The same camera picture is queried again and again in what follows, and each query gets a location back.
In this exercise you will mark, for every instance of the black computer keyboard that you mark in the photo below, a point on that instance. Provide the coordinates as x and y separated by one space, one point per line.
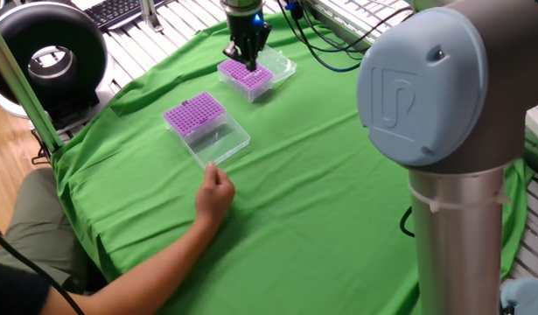
115 9

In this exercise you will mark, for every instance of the olive trousers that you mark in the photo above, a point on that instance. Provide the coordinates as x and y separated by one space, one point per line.
37 223

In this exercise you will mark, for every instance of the black shirt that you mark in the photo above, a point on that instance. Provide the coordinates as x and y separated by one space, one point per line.
12 291

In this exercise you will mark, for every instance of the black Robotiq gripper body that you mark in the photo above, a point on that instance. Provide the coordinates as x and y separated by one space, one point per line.
246 30

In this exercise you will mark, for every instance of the silver metal stand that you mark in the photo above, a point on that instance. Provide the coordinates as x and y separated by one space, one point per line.
149 15

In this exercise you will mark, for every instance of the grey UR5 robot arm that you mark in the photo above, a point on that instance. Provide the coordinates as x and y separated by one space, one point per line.
426 87

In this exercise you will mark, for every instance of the green table cloth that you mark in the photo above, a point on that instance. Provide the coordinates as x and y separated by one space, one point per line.
295 197

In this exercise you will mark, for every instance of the purple pipette tip box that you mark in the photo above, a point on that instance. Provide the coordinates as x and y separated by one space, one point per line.
194 114
244 76

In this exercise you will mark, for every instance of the bare human forearm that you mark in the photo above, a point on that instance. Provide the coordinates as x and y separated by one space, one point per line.
137 271

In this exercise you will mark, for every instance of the bare human hand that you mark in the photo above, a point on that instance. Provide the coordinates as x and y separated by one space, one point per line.
214 197

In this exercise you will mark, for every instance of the green frame post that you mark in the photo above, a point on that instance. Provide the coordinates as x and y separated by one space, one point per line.
23 92

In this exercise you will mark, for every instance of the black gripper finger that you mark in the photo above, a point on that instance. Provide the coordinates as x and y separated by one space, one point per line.
251 59
232 51

